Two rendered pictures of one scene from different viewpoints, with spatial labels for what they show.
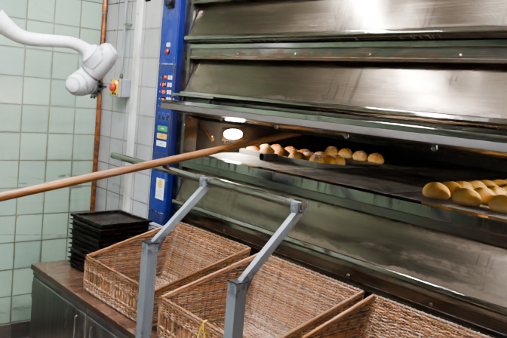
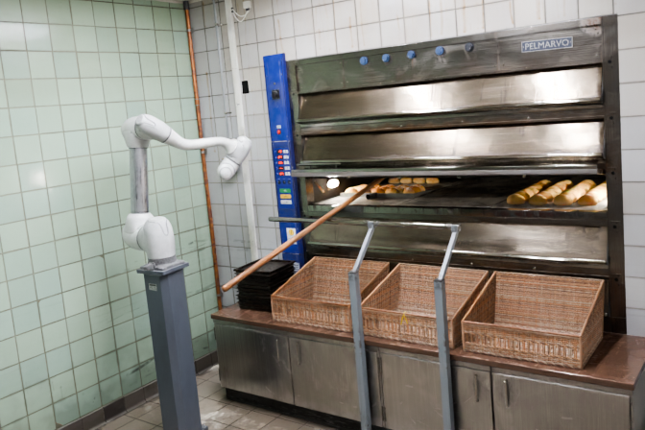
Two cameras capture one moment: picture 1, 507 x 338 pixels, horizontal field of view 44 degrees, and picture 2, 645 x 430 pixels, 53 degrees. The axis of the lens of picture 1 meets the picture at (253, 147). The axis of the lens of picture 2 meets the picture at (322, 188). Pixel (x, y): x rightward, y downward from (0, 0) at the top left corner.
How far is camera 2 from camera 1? 160 cm
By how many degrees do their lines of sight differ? 13
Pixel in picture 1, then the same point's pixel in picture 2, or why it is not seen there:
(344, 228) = (463, 234)
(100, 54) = (242, 146)
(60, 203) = (193, 265)
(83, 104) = (195, 181)
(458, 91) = (530, 139)
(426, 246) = (524, 234)
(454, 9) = (519, 90)
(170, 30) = (278, 115)
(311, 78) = (418, 140)
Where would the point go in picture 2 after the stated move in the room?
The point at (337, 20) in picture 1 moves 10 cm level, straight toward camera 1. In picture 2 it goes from (434, 101) to (439, 101)
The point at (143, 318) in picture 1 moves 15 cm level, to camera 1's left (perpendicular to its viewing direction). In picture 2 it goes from (358, 322) to (330, 326)
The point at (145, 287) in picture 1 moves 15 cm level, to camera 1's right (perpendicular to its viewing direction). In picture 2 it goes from (357, 301) to (385, 297)
